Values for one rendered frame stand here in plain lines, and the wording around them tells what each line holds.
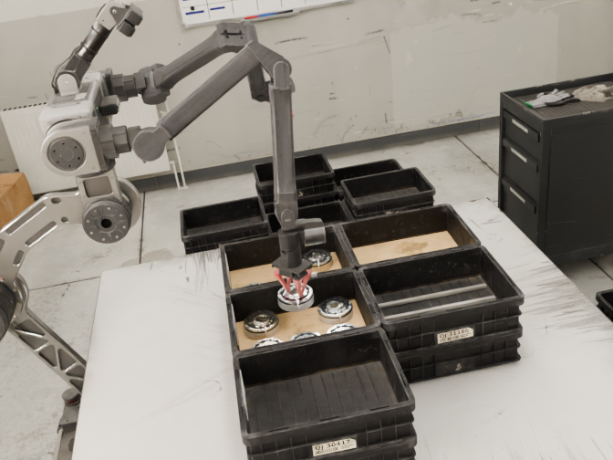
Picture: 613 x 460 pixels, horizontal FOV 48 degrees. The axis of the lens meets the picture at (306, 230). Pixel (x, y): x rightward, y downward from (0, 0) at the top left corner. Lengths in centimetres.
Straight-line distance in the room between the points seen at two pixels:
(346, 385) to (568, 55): 427
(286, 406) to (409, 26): 375
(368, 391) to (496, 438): 34
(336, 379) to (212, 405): 39
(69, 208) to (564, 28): 421
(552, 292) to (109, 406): 142
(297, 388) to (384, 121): 365
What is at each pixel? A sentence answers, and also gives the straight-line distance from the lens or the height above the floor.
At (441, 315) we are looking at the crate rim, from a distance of 186.
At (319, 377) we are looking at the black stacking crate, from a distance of 184.
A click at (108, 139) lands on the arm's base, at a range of 179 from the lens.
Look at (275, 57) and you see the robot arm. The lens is 177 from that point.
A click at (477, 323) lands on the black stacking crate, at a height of 87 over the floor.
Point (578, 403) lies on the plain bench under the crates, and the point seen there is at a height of 70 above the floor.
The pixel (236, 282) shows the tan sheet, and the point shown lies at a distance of 227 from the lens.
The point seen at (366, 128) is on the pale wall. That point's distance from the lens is 523.
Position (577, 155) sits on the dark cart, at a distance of 336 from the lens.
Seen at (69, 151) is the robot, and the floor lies 145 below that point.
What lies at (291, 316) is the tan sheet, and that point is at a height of 83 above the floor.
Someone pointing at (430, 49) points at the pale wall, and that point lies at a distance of 521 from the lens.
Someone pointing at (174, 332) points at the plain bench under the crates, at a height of 70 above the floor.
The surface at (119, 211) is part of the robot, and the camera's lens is 212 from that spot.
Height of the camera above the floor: 203
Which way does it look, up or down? 29 degrees down
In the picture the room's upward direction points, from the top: 7 degrees counter-clockwise
